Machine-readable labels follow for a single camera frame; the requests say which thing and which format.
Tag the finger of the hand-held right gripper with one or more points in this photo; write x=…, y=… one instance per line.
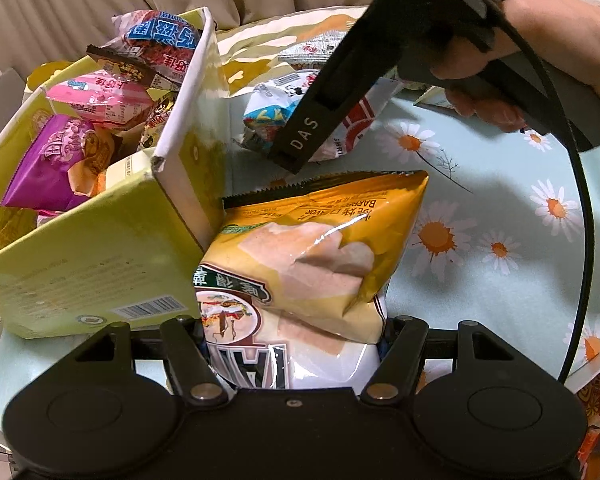
x=305, y=132

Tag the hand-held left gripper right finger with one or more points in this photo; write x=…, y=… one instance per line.
x=410, y=340

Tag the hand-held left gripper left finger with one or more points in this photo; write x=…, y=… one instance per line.
x=180, y=345

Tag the white and red snack packet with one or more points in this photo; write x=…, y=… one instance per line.
x=365, y=130

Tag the white and brown snack bag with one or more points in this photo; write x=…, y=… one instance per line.
x=260, y=355

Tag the yellow chip bag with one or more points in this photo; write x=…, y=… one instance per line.
x=320, y=220

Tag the yellow-green cardboard box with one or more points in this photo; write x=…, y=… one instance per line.
x=80, y=270

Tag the small brown yellow snack packet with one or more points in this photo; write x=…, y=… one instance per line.
x=160, y=110

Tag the blue red white snack packet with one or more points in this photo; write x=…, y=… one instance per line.
x=160, y=35

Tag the pale yellow snack packet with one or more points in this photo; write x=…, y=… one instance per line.
x=125, y=170

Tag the dark brown snack packet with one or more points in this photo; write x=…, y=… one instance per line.
x=130, y=67

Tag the pink snack packet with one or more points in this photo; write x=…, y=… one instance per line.
x=95, y=95

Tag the purple snack bag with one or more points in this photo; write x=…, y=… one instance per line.
x=45, y=165

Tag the person's right hand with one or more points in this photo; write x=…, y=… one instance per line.
x=545, y=25

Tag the silver snack packet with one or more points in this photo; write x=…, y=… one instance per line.
x=315, y=47

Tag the green and yellow snack packet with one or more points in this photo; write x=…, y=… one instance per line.
x=432, y=97

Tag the floral striped blanket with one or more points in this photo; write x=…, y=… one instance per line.
x=250, y=45

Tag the light blue daisy tablecloth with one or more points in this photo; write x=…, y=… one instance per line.
x=480, y=185

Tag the orange snack packet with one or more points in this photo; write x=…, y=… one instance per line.
x=597, y=410

